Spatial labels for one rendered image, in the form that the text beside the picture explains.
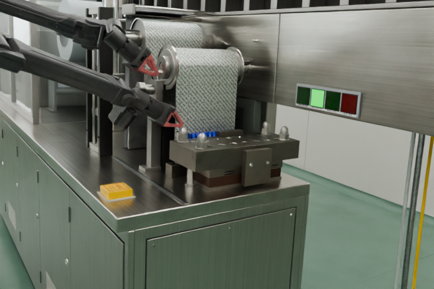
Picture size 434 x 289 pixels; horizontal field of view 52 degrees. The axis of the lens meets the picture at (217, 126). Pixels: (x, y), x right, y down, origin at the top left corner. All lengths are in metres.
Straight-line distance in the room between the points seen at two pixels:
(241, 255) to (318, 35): 0.70
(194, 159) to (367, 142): 3.11
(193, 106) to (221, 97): 0.11
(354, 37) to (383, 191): 3.01
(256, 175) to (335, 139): 3.14
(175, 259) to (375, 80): 0.72
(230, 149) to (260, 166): 0.12
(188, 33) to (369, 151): 2.83
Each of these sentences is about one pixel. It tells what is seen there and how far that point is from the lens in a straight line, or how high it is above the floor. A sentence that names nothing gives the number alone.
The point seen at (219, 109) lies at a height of 1.11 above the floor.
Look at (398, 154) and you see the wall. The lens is 4.08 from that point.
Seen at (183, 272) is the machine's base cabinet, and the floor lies 0.70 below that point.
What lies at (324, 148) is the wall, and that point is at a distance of 4.59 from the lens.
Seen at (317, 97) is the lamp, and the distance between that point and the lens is 1.38.
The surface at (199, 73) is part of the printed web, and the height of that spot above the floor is 1.24.
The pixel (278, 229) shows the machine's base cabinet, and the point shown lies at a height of 0.76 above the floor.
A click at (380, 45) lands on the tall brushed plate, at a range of 1.25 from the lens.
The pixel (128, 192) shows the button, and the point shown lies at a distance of 1.27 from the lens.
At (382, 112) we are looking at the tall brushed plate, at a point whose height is 1.18.
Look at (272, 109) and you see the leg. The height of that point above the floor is 1.08.
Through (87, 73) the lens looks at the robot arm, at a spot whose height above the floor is 1.24.
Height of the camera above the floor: 1.33
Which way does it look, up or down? 11 degrees down
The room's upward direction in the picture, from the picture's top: 3 degrees clockwise
